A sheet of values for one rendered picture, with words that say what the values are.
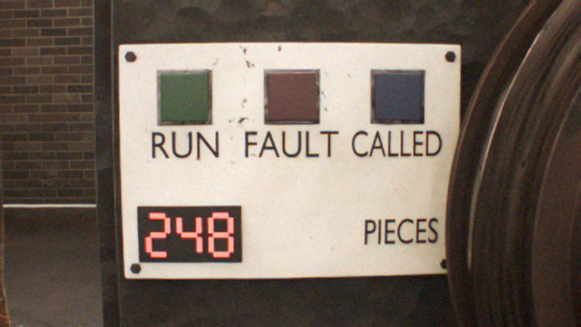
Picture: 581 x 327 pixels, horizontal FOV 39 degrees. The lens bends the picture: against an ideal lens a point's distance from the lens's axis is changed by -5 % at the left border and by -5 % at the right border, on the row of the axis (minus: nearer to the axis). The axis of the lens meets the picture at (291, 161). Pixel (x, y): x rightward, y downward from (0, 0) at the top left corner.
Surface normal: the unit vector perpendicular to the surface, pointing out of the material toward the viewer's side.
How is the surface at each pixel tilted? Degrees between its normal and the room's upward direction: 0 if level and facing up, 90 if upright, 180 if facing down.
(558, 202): 90
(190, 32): 90
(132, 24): 90
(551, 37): 90
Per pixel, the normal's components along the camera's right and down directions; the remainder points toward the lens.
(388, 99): 0.06, 0.14
